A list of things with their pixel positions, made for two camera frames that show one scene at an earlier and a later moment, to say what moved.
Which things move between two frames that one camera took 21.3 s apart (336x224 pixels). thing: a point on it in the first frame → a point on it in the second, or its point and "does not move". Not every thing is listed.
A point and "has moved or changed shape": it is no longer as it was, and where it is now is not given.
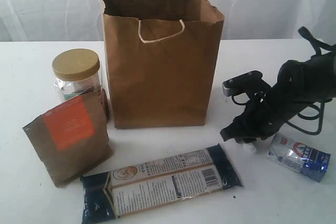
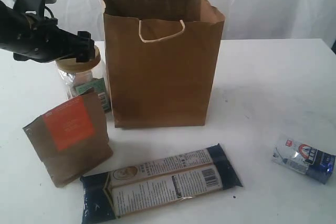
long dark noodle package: (107, 194) does not move
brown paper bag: (162, 48) does not move
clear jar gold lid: (76, 72) has moved or changed shape
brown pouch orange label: (73, 137) does not move
